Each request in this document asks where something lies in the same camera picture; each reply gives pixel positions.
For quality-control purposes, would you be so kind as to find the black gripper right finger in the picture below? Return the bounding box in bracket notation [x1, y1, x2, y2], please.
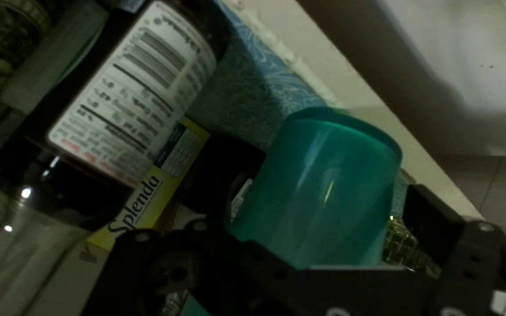
[407, 183, 506, 316]

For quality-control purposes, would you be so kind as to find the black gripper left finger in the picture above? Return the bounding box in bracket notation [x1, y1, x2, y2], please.
[82, 220, 325, 316]

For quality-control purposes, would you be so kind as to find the teal plastic cup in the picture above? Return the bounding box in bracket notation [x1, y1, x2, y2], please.
[225, 106, 404, 273]

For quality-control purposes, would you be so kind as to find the white kitchen cupboard with shelves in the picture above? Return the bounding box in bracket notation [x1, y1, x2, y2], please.
[223, 0, 485, 222]

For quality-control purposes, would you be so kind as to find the yellow Splenda box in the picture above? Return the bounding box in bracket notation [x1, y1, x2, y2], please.
[84, 117, 211, 257]

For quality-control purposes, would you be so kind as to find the blue shelf liner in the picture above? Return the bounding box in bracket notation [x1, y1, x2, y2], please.
[188, 0, 327, 155]

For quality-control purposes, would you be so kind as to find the dark sauce bottle white label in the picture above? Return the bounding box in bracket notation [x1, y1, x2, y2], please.
[0, 0, 219, 315]

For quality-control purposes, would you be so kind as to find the white microwave oven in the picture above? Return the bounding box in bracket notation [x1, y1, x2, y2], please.
[304, 0, 506, 159]

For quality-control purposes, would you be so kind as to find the grey frosted slim bottle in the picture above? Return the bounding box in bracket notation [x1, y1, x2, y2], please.
[0, 0, 112, 117]

